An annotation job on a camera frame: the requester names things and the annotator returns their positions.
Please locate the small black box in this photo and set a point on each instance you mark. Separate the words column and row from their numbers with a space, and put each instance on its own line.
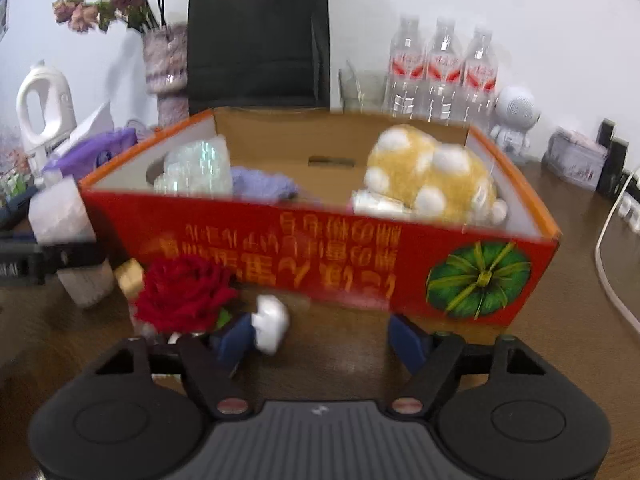
column 606, row 130

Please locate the clear glass container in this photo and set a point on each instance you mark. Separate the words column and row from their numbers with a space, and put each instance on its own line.
column 362, row 90

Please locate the red cardboard box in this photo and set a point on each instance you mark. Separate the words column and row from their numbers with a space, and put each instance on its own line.
column 325, row 265

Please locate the small printed tin box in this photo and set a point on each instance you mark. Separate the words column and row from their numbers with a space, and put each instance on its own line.
column 575, row 157

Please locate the patterned vase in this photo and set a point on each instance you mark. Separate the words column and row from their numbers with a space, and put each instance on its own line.
column 165, row 60

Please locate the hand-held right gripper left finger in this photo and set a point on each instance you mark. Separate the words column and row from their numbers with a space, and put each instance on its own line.
column 232, row 347

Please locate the tall black box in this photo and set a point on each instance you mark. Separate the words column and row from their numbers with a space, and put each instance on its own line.
column 614, row 167

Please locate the clear water bottle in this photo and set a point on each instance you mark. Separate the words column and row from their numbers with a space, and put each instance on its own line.
column 444, row 72
column 405, row 70
column 481, row 80

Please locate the white paper roll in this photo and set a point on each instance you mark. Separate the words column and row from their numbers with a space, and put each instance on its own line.
column 60, row 210

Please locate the small gold box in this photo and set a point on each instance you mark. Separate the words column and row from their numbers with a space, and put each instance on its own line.
column 127, row 275

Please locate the red rose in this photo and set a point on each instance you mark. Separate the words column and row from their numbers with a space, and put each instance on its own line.
column 180, row 290

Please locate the yellow white-dotted plush toy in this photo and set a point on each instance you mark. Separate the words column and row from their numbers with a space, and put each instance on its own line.
column 410, row 170

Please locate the purple knitted cloth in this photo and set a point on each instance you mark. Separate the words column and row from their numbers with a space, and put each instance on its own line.
column 260, row 182

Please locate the white tube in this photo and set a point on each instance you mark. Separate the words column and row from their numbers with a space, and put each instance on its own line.
column 380, row 202

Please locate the small white toy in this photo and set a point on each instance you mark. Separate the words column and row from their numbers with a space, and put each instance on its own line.
column 270, row 322

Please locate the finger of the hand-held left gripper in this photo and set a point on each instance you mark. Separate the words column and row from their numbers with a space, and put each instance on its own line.
column 65, row 257

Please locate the black paper bag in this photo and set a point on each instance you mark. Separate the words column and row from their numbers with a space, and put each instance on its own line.
column 255, row 35

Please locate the purple tissue box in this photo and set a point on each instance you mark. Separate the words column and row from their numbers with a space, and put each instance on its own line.
column 100, row 152

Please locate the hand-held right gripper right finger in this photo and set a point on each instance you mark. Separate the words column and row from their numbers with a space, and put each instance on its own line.
column 407, row 342

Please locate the glittery clear packet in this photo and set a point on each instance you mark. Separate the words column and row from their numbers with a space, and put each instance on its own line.
column 195, row 165

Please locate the white robot speaker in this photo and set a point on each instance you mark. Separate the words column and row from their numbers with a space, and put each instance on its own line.
column 515, row 107

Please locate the white detergent jug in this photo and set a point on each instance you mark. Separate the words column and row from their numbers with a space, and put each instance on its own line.
column 47, row 125

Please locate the dark blue object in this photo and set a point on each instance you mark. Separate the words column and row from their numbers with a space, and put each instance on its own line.
column 15, row 210

